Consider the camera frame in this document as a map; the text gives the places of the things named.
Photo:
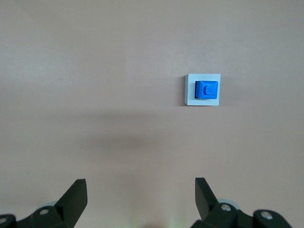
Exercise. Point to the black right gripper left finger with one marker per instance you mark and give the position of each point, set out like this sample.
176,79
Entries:
71,204

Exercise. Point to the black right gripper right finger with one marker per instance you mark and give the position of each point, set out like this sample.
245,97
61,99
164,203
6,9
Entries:
209,211

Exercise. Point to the blue plastic part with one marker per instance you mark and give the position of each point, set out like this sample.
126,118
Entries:
206,90

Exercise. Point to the gray square base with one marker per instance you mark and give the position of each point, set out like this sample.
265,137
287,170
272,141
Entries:
190,90

